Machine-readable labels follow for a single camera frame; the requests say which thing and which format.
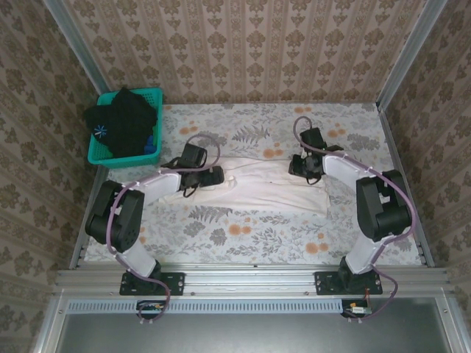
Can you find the white red-print t-shirt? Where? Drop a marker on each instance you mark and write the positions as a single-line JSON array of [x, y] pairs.
[[265, 191]]

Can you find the teal plastic basket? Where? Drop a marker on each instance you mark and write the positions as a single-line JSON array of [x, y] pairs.
[[110, 158]]

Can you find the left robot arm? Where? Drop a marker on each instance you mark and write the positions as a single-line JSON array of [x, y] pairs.
[[117, 217]]

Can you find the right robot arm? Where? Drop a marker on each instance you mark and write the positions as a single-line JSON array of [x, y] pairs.
[[382, 209]]

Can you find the blue garment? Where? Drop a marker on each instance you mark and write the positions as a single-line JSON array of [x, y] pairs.
[[149, 144]]

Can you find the floral table cover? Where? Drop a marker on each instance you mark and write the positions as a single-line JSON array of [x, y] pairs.
[[265, 239]]

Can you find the black t-shirt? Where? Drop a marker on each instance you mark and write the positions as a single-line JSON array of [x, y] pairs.
[[125, 121]]

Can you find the small connector board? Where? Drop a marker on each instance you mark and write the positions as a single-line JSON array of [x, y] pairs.
[[357, 308], [151, 308]]

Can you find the grey metal sheet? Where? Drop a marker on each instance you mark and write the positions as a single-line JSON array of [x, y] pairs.
[[257, 332]]

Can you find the aluminium table side rail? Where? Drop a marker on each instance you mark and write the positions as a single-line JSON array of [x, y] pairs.
[[79, 250], [399, 154]]

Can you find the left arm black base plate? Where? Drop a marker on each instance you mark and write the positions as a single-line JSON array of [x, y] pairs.
[[176, 283]]

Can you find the aluminium mounting rail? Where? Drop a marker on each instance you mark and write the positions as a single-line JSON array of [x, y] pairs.
[[250, 281]]

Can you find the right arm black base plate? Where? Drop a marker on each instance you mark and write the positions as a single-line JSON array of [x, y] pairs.
[[324, 283]]

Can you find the aluminium frame post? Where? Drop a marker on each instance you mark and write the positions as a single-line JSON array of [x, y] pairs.
[[81, 55], [408, 55]]

